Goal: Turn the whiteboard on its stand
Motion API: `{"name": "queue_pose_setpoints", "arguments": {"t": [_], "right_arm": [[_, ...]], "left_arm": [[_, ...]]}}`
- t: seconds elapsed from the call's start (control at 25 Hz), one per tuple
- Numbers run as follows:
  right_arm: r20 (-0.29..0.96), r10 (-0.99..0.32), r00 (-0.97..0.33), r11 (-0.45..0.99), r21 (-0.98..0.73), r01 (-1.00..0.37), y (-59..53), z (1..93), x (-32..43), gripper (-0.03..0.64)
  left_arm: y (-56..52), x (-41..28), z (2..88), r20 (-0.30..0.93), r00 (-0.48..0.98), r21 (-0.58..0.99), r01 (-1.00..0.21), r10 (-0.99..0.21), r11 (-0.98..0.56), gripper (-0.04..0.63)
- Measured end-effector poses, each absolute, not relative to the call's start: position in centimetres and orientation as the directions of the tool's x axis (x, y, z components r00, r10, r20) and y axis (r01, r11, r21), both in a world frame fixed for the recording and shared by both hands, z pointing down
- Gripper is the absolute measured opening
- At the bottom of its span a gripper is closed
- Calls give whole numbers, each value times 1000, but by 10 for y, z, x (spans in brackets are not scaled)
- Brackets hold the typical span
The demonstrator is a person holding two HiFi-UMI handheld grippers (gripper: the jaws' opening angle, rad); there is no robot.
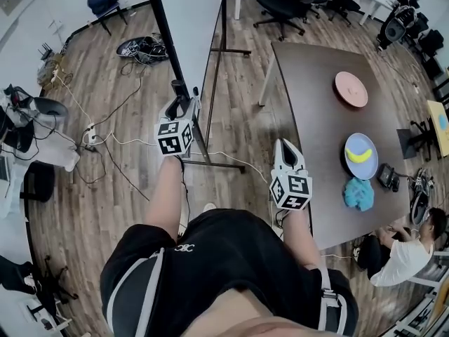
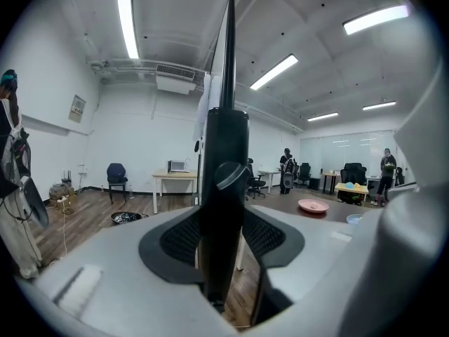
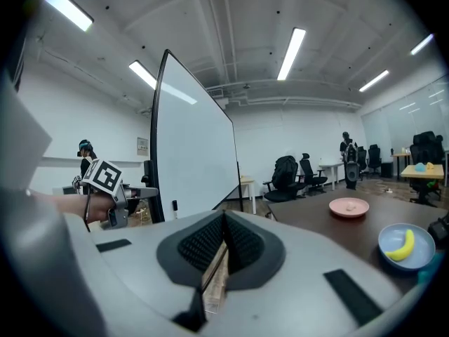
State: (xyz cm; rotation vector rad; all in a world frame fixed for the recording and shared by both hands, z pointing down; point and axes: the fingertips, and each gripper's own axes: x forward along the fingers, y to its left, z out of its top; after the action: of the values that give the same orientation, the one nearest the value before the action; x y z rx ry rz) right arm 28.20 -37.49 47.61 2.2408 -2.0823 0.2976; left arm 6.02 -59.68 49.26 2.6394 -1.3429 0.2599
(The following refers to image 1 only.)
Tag black bag under table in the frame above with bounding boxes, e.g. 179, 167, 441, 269
352, 233, 383, 270

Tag person's black shirt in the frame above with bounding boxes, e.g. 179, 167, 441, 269
100, 208, 359, 337

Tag small black monitor device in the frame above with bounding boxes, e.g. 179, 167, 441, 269
377, 163, 401, 192

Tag yellow table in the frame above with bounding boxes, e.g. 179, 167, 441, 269
427, 99, 449, 161

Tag pink plate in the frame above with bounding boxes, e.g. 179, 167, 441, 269
335, 71, 369, 109

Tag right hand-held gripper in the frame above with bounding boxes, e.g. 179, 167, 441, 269
269, 138, 314, 211

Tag dark brown table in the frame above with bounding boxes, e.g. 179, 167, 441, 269
258, 40, 411, 251

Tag person's right forearm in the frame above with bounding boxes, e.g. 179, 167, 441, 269
282, 209, 322, 270

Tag black swivel chair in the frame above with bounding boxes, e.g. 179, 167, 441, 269
0, 254, 78, 315

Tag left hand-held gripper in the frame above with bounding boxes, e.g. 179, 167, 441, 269
154, 95, 202, 158

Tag person's left forearm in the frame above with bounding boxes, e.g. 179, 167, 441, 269
144, 154, 185, 240

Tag black chair with star base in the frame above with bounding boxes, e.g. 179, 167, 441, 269
396, 117, 439, 161

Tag white floor cable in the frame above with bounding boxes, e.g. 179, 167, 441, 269
94, 130, 269, 184

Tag black wifi router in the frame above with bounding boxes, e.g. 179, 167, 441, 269
38, 42, 55, 61

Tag blue cloth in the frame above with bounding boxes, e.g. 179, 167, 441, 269
342, 178, 375, 211

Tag yellow banana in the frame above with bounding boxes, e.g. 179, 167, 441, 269
345, 148, 373, 164

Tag light blue plate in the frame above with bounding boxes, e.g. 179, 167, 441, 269
344, 132, 379, 181

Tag white whiteboard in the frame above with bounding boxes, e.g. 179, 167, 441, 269
142, 0, 253, 174

